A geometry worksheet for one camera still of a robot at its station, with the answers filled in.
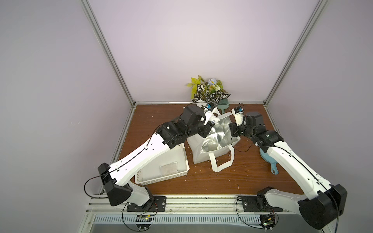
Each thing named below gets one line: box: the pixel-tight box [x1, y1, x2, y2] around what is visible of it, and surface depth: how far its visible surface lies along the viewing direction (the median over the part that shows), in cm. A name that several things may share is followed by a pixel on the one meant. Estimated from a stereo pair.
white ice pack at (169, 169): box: [159, 161, 179, 176], surface depth 84 cm
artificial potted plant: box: [186, 75, 231, 104], surface depth 96 cm
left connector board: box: [135, 214, 153, 231], surface depth 72 cm
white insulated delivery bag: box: [186, 112, 241, 173], surface depth 77 cm
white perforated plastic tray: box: [134, 143, 190, 185], surface depth 85 cm
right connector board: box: [259, 214, 276, 232], surface depth 71 cm
